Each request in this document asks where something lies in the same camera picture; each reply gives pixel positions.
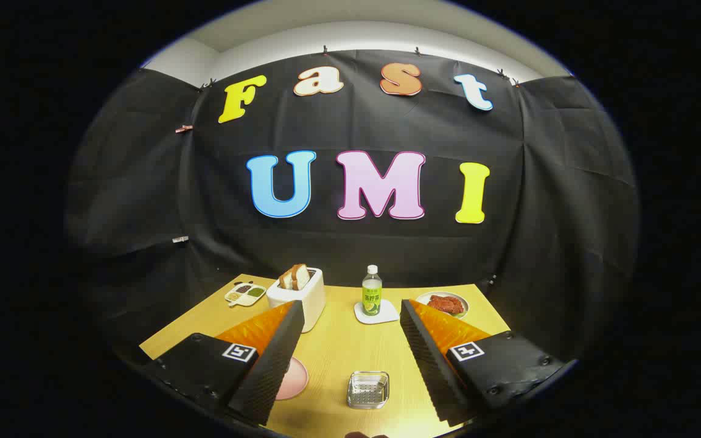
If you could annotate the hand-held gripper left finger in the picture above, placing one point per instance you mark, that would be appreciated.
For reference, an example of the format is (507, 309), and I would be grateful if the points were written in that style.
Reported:
(271, 365)

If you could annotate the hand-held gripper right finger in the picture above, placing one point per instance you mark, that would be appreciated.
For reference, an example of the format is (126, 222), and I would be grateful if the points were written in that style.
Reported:
(429, 365)

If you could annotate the pink plate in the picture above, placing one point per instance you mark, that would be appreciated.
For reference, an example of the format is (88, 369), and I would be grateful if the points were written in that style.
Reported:
(294, 380)

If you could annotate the brown meat slice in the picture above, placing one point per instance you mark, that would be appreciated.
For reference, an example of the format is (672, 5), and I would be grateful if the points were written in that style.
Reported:
(446, 304)

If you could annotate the white coaster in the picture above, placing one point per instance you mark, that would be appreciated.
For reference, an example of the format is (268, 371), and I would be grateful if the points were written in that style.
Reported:
(388, 314)

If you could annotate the white plate of food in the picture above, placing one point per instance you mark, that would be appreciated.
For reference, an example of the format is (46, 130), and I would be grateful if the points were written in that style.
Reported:
(432, 296)

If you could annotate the divided white condiment dish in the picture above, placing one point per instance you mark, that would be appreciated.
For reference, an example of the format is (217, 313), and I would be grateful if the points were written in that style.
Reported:
(244, 294)

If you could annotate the white toaster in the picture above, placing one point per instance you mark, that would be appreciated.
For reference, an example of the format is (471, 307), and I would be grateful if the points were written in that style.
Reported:
(312, 298)

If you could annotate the toast bread slice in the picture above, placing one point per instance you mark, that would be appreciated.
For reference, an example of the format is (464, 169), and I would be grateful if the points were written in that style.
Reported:
(302, 277)
(286, 280)

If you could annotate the green label drink bottle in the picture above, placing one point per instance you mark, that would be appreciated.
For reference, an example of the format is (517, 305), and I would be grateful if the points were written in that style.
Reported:
(372, 298)

